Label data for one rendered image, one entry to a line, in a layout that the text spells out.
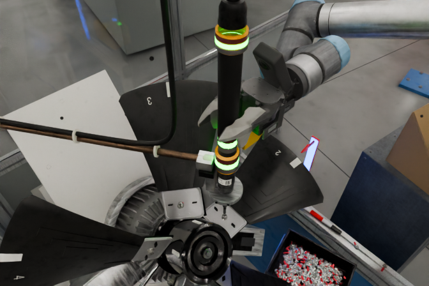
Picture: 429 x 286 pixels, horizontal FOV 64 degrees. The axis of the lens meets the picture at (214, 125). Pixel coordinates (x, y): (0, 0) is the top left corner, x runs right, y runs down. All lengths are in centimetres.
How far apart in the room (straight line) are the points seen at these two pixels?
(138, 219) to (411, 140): 81
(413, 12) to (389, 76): 274
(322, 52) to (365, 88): 257
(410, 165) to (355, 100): 193
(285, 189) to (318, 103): 214
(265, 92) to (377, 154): 74
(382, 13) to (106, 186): 73
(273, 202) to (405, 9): 48
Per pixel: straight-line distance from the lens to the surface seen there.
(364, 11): 79
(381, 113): 305
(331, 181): 243
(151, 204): 83
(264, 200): 83
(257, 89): 59
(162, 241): 71
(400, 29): 77
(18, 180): 139
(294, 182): 88
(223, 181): 66
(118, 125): 91
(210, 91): 73
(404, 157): 121
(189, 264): 71
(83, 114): 89
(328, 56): 70
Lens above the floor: 188
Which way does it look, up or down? 45 degrees down
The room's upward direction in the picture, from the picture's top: straight up
